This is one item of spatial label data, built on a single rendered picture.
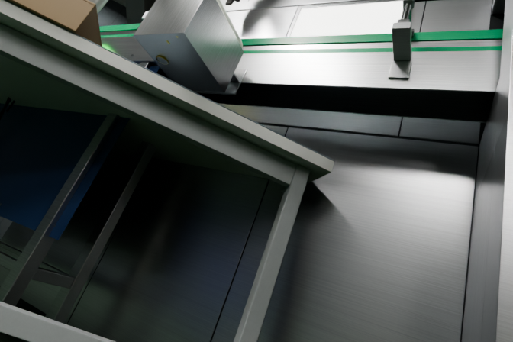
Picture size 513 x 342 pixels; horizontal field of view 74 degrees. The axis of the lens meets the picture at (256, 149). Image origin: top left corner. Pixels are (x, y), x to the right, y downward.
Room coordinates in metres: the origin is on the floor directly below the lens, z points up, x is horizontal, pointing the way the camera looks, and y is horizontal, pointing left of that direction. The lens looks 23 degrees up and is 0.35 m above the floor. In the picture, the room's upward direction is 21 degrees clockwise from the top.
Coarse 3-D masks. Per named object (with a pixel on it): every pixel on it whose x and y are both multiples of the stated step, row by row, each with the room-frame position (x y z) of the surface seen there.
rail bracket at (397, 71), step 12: (408, 0) 0.57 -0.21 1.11; (408, 12) 0.58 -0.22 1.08; (396, 24) 0.57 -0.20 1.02; (408, 24) 0.56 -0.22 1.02; (396, 36) 0.59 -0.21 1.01; (408, 36) 0.58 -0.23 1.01; (396, 48) 0.63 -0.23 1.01; (408, 48) 0.61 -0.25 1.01; (396, 60) 0.66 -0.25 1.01; (408, 60) 0.65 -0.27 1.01; (396, 72) 0.66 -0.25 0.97; (408, 72) 0.65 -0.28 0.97
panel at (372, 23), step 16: (304, 16) 1.04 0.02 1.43; (320, 16) 1.01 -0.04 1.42; (336, 16) 0.97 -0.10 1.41; (352, 16) 0.94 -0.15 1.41; (368, 16) 0.91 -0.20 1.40; (384, 16) 0.88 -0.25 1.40; (400, 16) 0.85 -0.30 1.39; (304, 32) 1.03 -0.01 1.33; (320, 32) 1.00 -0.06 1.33; (336, 32) 0.96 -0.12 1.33; (352, 32) 0.93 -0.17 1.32; (368, 32) 0.90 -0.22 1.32; (384, 32) 0.87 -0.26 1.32
